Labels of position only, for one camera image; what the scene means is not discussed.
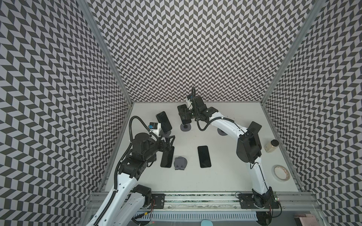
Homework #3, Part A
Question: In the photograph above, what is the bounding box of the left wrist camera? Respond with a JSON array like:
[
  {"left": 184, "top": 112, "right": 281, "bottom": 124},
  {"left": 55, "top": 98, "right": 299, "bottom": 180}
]
[{"left": 149, "top": 122, "right": 162, "bottom": 137}]

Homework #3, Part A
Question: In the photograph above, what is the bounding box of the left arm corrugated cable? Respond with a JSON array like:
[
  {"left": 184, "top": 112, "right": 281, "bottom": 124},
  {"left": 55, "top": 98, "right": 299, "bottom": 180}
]
[{"left": 93, "top": 115, "right": 159, "bottom": 226}]

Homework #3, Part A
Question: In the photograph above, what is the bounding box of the brown box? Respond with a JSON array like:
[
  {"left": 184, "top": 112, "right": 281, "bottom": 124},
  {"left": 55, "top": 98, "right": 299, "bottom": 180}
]
[{"left": 294, "top": 214, "right": 320, "bottom": 226}]

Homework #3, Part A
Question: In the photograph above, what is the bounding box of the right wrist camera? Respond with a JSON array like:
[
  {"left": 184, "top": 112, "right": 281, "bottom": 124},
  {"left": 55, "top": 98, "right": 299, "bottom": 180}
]
[{"left": 187, "top": 94, "right": 195, "bottom": 103}]

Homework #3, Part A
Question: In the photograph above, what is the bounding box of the back left round stand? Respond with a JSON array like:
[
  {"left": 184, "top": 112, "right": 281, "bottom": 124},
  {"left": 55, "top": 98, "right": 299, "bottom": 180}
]
[{"left": 162, "top": 131, "right": 171, "bottom": 137}]

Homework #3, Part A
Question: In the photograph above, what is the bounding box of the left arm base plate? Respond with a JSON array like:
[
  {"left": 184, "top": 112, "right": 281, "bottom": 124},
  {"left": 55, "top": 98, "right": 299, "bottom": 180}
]
[{"left": 151, "top": 193, "right": 166, "bottom": 210}]

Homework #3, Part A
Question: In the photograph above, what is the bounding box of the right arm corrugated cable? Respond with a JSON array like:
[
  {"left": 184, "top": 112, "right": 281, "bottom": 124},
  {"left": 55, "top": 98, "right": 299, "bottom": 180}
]
[{"left": 190, "top": 86, "right": 247, "bottom": 133}]

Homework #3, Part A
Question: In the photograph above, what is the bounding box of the tape roll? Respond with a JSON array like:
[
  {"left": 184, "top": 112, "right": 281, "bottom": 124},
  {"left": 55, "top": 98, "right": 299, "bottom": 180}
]
[{"left": 272, "top": 165, "right": 291, "bottom": 182}]

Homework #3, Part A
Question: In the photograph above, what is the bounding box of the front centre round stand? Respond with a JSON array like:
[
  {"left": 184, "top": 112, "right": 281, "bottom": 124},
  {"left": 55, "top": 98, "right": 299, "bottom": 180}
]
[{"left": 174, "top": 156, "right": 188, "bottom": 170}]

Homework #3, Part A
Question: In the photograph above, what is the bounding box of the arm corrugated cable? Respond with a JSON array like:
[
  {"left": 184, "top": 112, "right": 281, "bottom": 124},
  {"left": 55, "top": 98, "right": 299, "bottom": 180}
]
[
  {"left": 190, "top": 86, "right": 247, "bottom": 133},
  {"left": 93, "top": 115, "right": 159, "bottom": 226}
]

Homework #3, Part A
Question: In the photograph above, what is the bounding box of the black phone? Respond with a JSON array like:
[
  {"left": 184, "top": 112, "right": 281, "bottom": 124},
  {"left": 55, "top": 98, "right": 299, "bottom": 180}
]
[
  {"left": 156, "top": 111, "right": 172, "bottom": 133},
  {"left": 177, "top": 104, "right": 191, "bottom": 125},
  {"left": 198, "top": 146, "right": 212, "bottom": 168},
  {"left": 160, "top": 147, "right": 174, "bottom": 168}
]

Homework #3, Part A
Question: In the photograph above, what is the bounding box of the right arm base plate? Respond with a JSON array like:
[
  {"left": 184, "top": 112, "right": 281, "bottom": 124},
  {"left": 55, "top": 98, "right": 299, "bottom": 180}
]
[{"left": 235, "top": 192, "right": 281, "bottom": 210}]

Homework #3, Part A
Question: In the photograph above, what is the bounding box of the back right round stand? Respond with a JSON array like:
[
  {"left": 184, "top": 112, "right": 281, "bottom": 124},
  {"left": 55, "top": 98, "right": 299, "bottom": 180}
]
[{"left": 217, "top": 129, "right": 228, "bottom": 136}]

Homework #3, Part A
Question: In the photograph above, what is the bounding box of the teal round button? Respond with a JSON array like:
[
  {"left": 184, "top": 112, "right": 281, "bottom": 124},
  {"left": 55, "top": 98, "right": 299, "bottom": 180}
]
[{"left": 200, "top": 219, "right": 214, "bottom": 226}]

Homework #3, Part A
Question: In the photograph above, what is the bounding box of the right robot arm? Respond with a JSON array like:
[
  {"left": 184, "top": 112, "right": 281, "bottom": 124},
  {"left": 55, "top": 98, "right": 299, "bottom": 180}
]
[{"left": 179, "top": 87, "right": 273, "bottom": 209}]

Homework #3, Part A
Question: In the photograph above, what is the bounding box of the small jar black lid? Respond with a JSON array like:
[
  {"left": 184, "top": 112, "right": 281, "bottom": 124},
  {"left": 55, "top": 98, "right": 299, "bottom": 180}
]
[{"left": 264, "top": 139, "right": 280, "bottom": 153}]

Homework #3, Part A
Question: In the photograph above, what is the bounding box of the white slotted cable duct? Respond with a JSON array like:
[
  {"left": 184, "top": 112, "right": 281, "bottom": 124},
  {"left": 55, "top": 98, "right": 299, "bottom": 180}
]
[{"left": 134, "top": 211, "right": 257, "bottom": 222}]

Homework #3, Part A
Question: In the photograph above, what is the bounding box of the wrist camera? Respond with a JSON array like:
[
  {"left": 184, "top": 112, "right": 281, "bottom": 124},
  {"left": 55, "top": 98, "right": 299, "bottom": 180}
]
[
  {"left": 149, "top": 122, "right": 162, "bottom": 137},
  {"left": 187, "top": 94, "right": 195, "bottom": 103}
]

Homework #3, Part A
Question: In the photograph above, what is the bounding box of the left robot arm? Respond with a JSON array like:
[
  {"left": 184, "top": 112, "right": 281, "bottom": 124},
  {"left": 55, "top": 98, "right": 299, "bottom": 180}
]
[{"left": 88, "top": 112, "right": 175, "bottom": 226}]

